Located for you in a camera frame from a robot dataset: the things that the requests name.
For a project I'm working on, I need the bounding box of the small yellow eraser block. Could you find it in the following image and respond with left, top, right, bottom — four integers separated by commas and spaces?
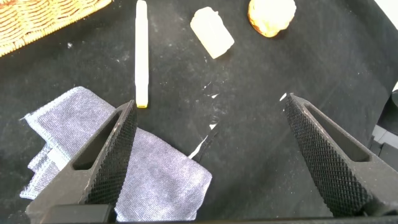
190, 6, 235, 60

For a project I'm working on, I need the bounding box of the rectangular wicker basket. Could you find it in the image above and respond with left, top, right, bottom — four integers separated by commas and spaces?
0, 0, 113, 58

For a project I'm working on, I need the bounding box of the brown round bun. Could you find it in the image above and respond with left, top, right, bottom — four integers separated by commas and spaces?
248, 0, 297, 39

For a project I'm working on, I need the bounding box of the grey towel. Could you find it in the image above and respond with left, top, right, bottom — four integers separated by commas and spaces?
19, 86, 213, 222

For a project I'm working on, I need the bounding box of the white marker pen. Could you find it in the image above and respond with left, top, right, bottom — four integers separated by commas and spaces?
134, 0, 149, 109

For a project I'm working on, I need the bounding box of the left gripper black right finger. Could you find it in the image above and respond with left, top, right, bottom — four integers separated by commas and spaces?
285, 92, 398, 218

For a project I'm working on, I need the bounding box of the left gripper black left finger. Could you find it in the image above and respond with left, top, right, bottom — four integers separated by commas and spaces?
26, 99, 139, 218

